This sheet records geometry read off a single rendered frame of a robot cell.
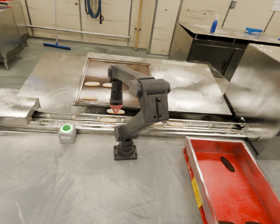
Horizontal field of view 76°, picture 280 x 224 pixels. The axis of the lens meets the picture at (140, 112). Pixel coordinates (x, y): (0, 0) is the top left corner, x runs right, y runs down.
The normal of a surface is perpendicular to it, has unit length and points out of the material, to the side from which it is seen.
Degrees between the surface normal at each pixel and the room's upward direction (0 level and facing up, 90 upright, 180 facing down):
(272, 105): 90
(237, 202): 0
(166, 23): 90
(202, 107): 10
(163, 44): 90
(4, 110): 0
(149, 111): 58
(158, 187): 0
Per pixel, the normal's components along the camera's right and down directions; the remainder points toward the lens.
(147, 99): 0.36, 0.11
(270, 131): -0.99, -0.07
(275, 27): 0.06, 0.62
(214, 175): 0.13, -0.78
